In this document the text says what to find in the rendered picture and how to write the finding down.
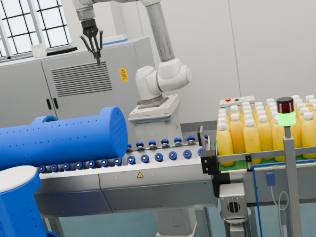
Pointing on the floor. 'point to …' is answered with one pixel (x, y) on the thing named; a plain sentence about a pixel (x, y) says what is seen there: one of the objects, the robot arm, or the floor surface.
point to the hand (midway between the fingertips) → (98, 58)
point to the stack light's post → (292, 186)
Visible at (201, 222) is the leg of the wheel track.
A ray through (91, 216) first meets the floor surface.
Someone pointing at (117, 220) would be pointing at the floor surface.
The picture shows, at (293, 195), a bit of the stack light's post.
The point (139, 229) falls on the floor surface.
